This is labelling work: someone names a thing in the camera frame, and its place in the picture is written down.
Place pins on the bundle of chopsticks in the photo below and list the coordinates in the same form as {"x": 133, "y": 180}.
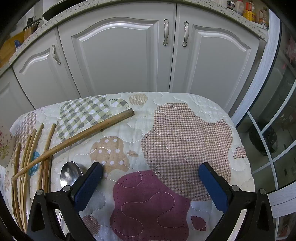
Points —
{"x": 16, "y": 166}

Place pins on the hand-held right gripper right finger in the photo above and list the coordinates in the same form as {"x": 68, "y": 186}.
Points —
{"x": 212, "y": 187}

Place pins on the blue white packet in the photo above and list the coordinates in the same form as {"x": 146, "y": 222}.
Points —
{"x": 17, "y": 44}

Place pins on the clear plastic bottle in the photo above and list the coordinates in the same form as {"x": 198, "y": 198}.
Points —
{"x": 263, "y": 19}

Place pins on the white framed glass door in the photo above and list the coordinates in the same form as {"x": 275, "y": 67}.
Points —
{"x": 279, "y": 97}

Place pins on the speckled stone countertop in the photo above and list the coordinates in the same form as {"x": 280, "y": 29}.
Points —
{"x": 115, "y": 5}

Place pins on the orange label bottle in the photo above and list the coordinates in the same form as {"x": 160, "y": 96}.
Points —
{"x": 249, "y": 12}

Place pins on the wooden knife block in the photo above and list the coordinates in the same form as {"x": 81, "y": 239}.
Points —
{"x": 29, "y": 31}

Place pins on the metal spoon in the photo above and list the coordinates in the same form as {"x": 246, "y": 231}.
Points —
{"x": 70, "y": 173}

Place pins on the wooden cutting board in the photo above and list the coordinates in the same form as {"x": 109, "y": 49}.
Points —
{"x": 10, "y": 48}

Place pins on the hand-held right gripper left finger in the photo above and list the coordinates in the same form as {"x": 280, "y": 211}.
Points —
{"x": 89, "y": 185}

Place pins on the black frying pan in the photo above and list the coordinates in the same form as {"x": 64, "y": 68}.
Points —
{"x": 52, "y": 13}

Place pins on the white cabinet door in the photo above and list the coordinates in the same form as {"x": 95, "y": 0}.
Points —
{"x": 215, "y": 69}
{"x": 115, "y": 58}
{"x": 11, "y": 97}
{"x": 41, "y": 76}

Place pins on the long tapered wooden stick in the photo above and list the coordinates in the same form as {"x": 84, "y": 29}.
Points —
{"x": 81, "y": 139}

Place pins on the patchwork quilted blanket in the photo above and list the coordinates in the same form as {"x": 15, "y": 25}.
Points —
{"x": 175, "y": 139}

